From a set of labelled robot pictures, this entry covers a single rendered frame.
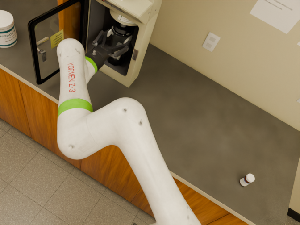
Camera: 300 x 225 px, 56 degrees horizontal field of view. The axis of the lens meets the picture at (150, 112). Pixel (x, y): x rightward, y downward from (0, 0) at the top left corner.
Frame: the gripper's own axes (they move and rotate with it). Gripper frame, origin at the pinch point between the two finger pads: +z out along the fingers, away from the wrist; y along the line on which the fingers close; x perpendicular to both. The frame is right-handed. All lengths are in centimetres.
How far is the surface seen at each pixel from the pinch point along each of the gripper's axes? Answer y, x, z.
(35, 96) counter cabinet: 28, 43, -35
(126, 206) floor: -50, 119, -36
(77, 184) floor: -9, 119, -43
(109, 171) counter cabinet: -28, 79, -35
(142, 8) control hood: -12.5, -31.2, -12.2
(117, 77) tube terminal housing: -6.2, 22.6, -7.0
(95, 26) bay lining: 14.3, 3.1, -1.5
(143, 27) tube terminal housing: -12.6, -17.7, -6.0
